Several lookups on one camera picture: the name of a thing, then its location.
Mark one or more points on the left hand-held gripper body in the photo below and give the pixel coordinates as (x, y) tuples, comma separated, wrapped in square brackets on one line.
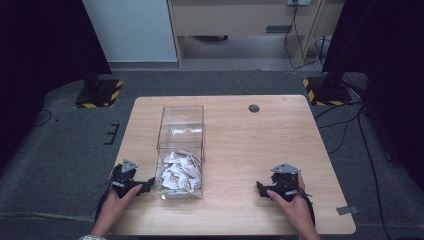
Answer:
[(124, 176)]

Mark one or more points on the black striped stand base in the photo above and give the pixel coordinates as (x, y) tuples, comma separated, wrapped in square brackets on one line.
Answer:
[(328, 95), (100, 95)]

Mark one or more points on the pile of white sachets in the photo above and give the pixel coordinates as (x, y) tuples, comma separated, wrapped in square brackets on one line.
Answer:
[(180, 175)]

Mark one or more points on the person's left hand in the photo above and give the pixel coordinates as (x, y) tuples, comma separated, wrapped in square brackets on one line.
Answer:
[(113, 210)]

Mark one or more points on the light wooden desk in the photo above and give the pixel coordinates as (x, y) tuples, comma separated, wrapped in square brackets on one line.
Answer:
[(233, 16)]

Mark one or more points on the white cabinet panel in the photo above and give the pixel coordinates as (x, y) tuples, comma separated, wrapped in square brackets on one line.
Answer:
[(130, 30)]

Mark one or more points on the person's right hand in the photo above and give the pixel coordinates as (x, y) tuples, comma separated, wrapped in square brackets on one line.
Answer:
[(298, 210)]

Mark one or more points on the grey tape strip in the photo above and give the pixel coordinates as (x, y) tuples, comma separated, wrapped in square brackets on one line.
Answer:
[(347, 210)]

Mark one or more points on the clear plastic box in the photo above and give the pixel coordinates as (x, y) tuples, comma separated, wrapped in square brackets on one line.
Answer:
[(181, 123)]

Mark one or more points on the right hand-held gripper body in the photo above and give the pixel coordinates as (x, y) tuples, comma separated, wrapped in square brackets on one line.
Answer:
[(286, 181)]

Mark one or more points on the black curtain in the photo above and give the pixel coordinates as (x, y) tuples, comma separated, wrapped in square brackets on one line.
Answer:
[(40, 50), (386, 50)]

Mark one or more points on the white power strip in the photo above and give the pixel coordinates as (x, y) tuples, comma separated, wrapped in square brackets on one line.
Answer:
[(299, 2)]

